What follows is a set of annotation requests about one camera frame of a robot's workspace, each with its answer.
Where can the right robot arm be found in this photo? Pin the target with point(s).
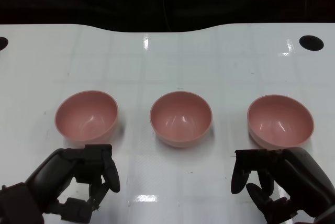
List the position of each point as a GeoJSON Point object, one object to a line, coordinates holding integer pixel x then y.
{"type": "Point", "coordinates": [328, 218]}

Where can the pink plastic bowl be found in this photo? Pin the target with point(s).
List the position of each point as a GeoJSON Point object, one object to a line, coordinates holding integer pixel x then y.
{"type": "Point", "coordinates": [280, 122]}
{"type": "Point", "coordinates": [180, 119]}
{"type": "Point", "coordinates": [86, 116]}

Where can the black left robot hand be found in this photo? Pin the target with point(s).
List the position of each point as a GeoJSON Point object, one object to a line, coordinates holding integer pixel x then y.
{"type": "Point", "coordinates": [49, 166]}

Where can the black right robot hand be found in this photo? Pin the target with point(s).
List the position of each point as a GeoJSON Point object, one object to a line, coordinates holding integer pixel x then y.
{"type": "Point", "coordinates": [303, 174]}

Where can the black round table grommet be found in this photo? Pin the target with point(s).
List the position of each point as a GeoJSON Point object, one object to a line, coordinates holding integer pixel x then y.
{"type": "Point", "coordinates": [311, 42]}
{"type": "Point", "coordinates": [3, 43]}

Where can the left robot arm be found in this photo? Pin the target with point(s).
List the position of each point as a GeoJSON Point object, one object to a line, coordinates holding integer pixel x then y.
{"type": "Point", "coordinates": [15, 205]}

